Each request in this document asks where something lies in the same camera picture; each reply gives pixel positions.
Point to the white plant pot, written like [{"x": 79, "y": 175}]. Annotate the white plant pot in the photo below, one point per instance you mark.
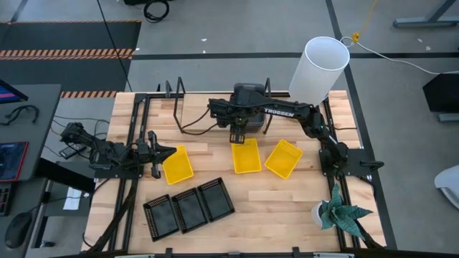
[{"x": 315, "y": 215}]

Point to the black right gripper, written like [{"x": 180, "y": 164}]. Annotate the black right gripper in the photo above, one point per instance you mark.
[{"x": 239, "y": 125}]

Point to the white paper sheet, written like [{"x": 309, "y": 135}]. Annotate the white paper sheet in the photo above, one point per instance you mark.
[{"x": 72, "y": 199}]

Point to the white cylindrical bin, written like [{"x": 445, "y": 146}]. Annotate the white cylindrical bin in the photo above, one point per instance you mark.
[{"x": 319, "y": 71}]

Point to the white chair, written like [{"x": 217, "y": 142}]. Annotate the white chair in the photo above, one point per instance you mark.
[{"x": 450, "y": 186}]

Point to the black box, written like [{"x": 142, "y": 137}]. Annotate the black box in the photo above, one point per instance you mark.
[{"x": 443, "y": 93}]

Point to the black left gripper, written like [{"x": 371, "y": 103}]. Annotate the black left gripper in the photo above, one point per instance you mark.
[{"x": 145, "y": 154}]

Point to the grey metal table leg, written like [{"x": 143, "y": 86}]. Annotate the grey metal table leg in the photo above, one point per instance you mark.
[{"x": 423, "y": 22}]

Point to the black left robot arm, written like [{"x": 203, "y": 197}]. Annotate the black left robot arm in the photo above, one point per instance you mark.
[{"x": 107, "y": 154}]

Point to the yellow slotted plastic basket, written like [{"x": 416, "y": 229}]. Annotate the yellow slotted plastic basket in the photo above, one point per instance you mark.
[
  {"x": 246, "y": 157},
  {"x": 178, "y": 165},
  {"x": 283, "y": 159}
]

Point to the red-framed tablet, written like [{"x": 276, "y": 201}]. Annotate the red-framed tablet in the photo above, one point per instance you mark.
[{"x": 12, "y": 161}]

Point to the grey side table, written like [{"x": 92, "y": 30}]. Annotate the grey side table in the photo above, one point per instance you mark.
[{"x": 82, "y": 107}]

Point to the computer monitor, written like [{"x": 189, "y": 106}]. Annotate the computer monitor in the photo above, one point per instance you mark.
[{"x": 9, "y": 95}]

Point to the black aluminium table frame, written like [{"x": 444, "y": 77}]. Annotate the black aluminium table frame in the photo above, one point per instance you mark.
[{"x": 140, "y": 96}]

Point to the dark grey desk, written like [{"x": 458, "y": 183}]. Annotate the dark grey desk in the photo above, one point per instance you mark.
[{"x": 39, "y": 136}]

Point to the black labelled power adapter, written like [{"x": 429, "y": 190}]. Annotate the black labelled power adapter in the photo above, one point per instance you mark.
[{"x": 71, "y": 150}]

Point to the black hazard-striped floor mat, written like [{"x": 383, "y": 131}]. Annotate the black hazard-striped floor mat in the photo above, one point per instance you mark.
[{"x": 71, "y": 36}]

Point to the green leafy plant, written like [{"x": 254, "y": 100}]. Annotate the green leafy plant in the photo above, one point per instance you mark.
[{"x": 340, "y": 215}]

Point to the black slotted plastic basket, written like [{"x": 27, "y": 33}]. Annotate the black slotted plastic basket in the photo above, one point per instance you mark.
[
  {"x": 161, "y": 218},
  {"x": 190, "y": 210},
  {"x": 216, "y": 199}
]

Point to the black keyboard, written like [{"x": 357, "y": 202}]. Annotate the black keyboard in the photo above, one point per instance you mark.
[{"x": 5, "y": 199}]

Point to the black computer mouse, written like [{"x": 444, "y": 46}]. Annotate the black computer mouse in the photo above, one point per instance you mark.
[{"x": 18, "y": 229}]

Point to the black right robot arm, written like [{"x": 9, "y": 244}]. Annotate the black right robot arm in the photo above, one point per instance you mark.
[{"x": 283, "y": 107}]

